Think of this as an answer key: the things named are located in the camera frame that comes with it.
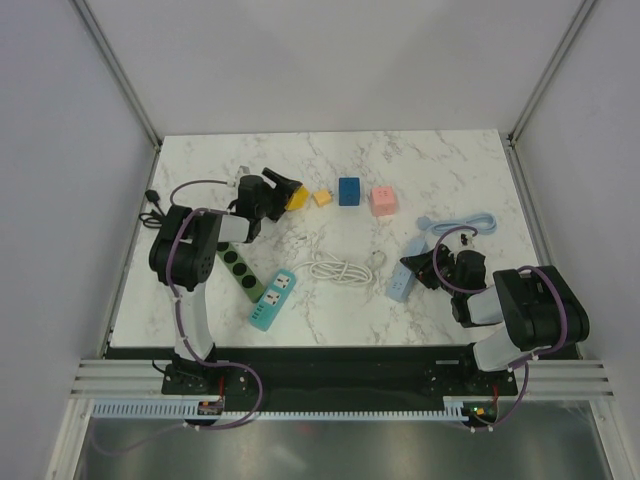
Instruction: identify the black power cable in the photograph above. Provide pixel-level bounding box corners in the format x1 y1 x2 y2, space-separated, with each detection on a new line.
138 188 169 231

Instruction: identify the yellow cube socket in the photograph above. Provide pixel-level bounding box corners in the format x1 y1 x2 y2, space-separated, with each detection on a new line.
285 186 310 211

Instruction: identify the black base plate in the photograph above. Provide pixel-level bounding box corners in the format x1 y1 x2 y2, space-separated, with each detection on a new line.
159 343 519 414

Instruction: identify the white slotted cable duct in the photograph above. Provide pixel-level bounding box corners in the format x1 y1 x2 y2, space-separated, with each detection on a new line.
91 396 470 421

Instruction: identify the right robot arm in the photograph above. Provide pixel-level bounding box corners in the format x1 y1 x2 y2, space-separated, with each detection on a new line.
400 245 590 394

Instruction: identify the pink cube socket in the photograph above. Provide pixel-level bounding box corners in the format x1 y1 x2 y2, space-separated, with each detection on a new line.
370 186 397 217

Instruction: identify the yellow plug adapter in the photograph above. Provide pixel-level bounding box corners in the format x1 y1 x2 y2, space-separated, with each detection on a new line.
312 189 333 207

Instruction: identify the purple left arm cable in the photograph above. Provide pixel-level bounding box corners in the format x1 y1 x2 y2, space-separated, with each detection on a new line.
164 178 265 444

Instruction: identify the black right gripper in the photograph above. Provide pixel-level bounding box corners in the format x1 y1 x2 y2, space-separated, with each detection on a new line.
400 243 461 296

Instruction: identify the white coiled power cable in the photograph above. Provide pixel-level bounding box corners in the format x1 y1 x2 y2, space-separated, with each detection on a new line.
292 249 389 287

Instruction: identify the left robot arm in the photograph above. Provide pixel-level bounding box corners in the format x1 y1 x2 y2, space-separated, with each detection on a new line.
149 167 304 393

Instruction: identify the blue cube socket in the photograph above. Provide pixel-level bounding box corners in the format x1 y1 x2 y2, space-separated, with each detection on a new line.
338 177 361 207

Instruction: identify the aluminium table frame rail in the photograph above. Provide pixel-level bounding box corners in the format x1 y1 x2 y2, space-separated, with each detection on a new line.
500 134 614 402

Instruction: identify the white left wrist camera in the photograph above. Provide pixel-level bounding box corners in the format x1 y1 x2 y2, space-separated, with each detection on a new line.
227 165 250 188

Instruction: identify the teal power strip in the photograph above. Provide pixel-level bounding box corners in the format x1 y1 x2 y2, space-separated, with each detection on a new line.
249 269 297 332

